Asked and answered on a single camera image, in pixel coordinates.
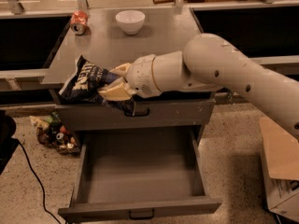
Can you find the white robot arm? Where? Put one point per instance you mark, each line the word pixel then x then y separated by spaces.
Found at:
pixel 209 63

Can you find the black device at left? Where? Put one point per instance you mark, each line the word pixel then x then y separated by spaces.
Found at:
pixel 8 144

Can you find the grey drawer cabinet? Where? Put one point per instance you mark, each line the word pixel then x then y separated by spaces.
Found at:
pixel 107 46

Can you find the white bowl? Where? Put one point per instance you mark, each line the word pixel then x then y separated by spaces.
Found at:
pixel 130 21

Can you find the cardboard box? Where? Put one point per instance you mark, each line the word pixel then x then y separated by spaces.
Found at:
pixel 280 162

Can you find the orange soda can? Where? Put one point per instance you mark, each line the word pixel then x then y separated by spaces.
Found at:
pixel 79 22

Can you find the blue chip bag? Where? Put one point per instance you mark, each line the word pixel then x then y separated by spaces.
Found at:
pixel 84 86

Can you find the open grey lower drawer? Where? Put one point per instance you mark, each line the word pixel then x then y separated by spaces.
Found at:
pixel 139 174

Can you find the closed grey upper drawer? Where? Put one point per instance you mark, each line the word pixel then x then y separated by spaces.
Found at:
pixel 147 114

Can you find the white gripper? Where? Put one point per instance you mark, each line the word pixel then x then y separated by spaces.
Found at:
pixel 141 75

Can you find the pile of snack bags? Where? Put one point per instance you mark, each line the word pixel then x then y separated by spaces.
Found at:
pixel 50 132

